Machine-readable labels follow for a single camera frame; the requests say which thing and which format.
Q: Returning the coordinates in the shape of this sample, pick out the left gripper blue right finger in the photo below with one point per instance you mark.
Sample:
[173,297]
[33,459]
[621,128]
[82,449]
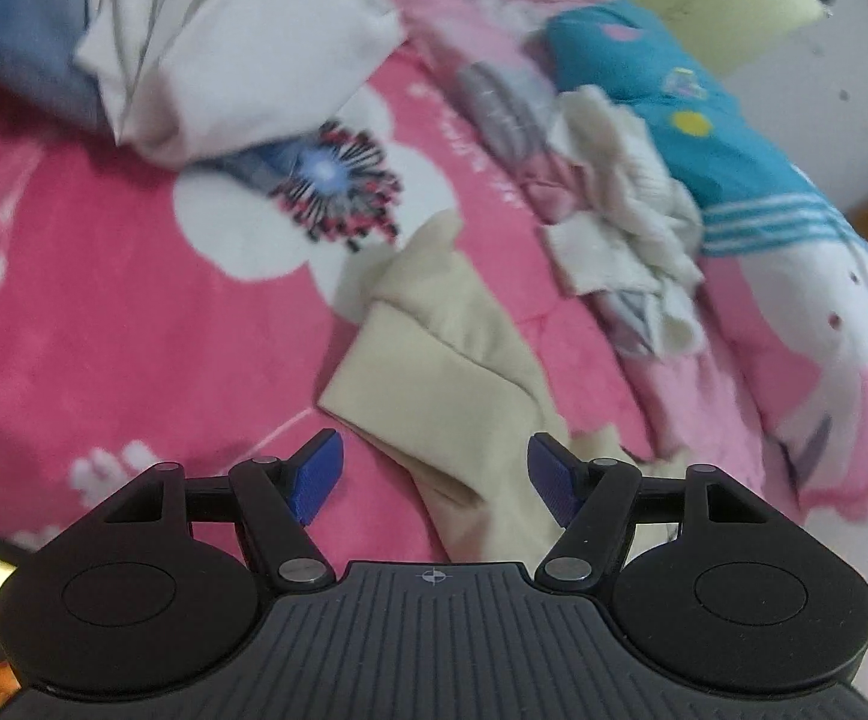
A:
[593,502]

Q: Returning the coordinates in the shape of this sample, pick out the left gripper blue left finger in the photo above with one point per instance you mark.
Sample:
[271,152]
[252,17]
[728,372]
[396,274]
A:
[276,501]

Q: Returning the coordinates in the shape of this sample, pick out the small beige garment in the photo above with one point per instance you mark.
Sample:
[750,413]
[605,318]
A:
[465,349]

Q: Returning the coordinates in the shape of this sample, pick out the pink magenta floral bed blanket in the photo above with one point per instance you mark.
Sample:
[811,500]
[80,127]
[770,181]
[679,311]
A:
[147,316]

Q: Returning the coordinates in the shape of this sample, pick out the crumpled white cloth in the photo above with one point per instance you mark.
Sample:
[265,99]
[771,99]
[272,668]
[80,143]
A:
[632,244]

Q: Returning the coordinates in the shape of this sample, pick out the large pink blue cartoon pillow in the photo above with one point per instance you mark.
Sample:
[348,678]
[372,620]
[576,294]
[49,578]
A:
[785,273]

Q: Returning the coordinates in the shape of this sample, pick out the white folded garment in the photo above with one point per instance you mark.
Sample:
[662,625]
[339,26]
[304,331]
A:
[189,80]

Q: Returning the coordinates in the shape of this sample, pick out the light pink quilt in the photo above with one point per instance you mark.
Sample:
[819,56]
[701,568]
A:
[489,57]

